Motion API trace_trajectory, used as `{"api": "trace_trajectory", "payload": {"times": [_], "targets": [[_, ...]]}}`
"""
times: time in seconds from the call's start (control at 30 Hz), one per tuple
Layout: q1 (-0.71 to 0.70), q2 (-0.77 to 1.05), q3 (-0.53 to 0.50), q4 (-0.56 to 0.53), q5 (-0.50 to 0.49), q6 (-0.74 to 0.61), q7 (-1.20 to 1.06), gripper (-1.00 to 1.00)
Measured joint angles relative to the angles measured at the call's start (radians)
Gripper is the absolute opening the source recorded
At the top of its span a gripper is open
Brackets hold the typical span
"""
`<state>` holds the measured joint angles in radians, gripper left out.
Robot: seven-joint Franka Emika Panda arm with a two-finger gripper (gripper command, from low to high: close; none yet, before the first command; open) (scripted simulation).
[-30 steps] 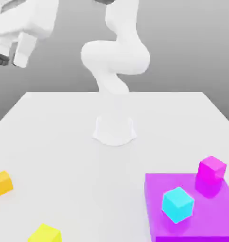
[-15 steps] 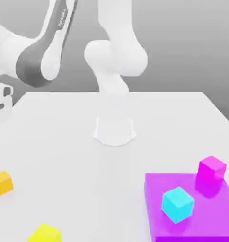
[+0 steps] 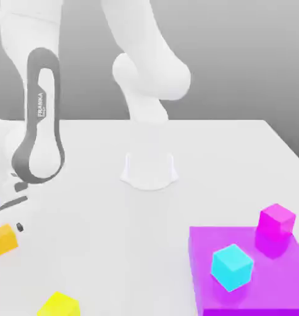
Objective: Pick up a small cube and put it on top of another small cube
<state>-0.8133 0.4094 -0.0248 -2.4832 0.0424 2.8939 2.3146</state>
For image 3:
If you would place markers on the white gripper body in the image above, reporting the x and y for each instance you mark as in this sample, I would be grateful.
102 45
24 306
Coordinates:
8 205

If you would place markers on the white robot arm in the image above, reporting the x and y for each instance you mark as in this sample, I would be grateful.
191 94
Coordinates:
149 81

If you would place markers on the small orange cube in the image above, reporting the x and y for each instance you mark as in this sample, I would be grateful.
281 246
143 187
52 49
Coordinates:
5 239

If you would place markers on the small yellow cube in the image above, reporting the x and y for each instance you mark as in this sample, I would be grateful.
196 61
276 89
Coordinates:
59 305

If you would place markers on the small cyan cube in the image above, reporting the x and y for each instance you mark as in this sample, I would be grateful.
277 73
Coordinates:
232 267

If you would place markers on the small magenta cube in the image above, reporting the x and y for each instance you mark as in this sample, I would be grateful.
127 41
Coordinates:
276 218

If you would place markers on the large purple box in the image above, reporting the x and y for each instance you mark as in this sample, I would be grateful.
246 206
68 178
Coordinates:
273 284

